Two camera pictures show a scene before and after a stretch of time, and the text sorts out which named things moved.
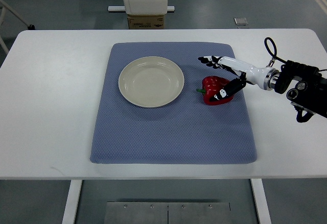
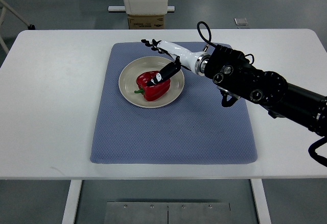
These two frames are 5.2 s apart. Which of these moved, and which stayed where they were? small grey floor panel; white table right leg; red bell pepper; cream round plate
Moved: red bell pepper
Stayed: white table right leg; cream round plate; small grey floor panel
